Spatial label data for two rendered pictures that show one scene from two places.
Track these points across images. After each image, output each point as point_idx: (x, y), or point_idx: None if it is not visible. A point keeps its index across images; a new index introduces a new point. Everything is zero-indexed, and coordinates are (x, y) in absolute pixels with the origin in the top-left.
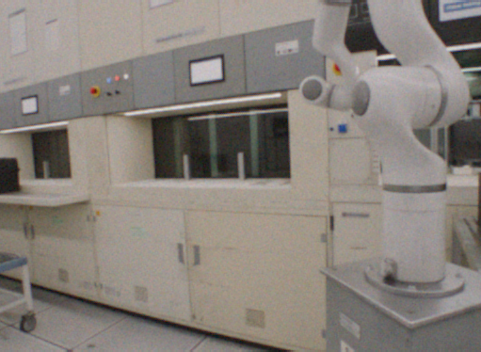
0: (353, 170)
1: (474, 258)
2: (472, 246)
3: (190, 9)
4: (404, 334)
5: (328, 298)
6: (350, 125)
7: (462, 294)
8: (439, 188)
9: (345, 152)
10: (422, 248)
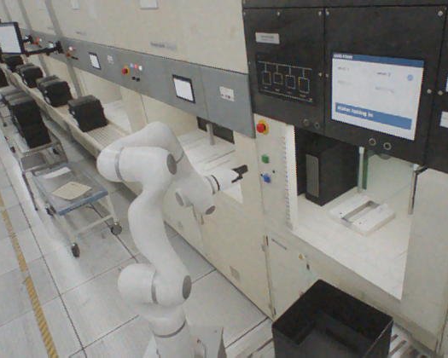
0: (276, 212)
1: (237, 355)
2: (262, 340)
3: (165, 23)
4: None
5: None
6: (272, 178)
7: None
8: (163, 337)
9: (271, 197)
10: (162, 355)
